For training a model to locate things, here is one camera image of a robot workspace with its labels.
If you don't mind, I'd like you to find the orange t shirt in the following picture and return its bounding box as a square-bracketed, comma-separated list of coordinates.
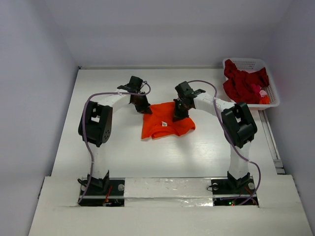
[141, 101, 196, 139]

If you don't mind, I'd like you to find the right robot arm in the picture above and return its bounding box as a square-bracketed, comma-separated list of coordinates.
[173, 81, 257, 193]

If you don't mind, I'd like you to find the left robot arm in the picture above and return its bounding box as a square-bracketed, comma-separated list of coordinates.
[78, 76, 153, 194]

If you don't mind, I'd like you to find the dark red t shirt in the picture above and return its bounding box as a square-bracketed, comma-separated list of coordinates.
[223, 59, 269, 104]

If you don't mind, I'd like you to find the white plastic basket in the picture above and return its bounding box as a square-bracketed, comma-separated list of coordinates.
[222, 58, 280, 110]

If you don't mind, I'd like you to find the pink garment in basket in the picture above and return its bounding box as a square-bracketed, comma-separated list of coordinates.
[251, 84, 267, 98]

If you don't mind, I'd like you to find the small orange garment in basket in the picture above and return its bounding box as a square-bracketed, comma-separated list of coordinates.
[259, 95, 270, 105]

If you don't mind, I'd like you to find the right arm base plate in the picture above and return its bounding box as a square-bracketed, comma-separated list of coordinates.
[207, 177, 258, 207]

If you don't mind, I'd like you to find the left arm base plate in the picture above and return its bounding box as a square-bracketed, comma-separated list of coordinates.
[78, 178, 125, 207]

